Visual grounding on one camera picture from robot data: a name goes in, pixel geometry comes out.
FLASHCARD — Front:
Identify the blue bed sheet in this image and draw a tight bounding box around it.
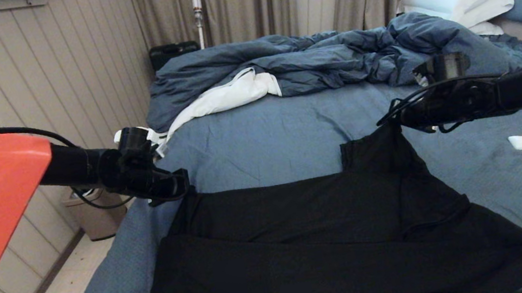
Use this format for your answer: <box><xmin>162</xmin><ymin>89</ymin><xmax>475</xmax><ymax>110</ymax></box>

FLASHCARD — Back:
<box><xmin>35</xmin><ymin>31</ymin><xmax>522</xmax><ymax>293</ymax></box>

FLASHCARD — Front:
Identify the white stick vacuum cleaner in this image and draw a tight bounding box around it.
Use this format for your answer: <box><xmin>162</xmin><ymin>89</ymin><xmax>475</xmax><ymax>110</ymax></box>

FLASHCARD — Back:
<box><xmin>191</xmin><ymin>0</ymin><xmax>208</xmax><ymax>51</ymax></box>

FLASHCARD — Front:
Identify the white sheet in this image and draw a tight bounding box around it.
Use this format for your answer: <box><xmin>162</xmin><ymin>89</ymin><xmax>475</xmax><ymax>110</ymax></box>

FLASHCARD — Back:
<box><xmin>144</xmin><ymin>63</ymin><xmax>287</xmax><ymax>144</ymax></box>

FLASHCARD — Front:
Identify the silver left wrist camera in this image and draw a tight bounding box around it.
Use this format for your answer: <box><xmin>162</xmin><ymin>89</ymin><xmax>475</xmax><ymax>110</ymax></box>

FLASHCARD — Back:
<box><xmin>153</xmin><ymin>139</ymin><xmax>171</xmax><ymax>158</ymax></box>

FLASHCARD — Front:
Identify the black moon print T-shirt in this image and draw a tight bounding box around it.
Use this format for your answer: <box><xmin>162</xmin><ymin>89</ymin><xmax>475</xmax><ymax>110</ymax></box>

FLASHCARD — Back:
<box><xmin>132</xmin><ymin>104</ymin><xmax>522</xmax><ymax>293</ymax></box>

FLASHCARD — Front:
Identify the brown trash bin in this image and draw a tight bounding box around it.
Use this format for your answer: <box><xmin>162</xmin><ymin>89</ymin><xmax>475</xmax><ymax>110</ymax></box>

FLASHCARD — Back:
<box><xmin>63</xmin><ymin>184</ymin><xmax>131</xmax><ymax>244</ymax></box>

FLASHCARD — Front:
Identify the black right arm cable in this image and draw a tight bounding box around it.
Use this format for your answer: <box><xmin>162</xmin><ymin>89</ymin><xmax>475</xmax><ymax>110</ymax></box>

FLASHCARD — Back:
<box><xmin>369</xmin><ymin>47</ymin><xmax>522</xmax><ymax>167</ymax></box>

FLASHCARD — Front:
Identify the crumpled blue duvet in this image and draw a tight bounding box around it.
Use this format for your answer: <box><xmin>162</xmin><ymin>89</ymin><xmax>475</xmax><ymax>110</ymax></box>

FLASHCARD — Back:
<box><xmin>137</xmin><ymin>0</ymin><xmax>522</xmax><ymax>134</ymax></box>

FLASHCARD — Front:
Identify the black hard case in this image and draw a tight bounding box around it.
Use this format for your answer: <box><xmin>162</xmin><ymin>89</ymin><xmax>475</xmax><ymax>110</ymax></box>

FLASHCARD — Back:
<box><xmin>148</xmin><ymin>39</ymin><xmax>203</xmax><ymax>72</ymax></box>

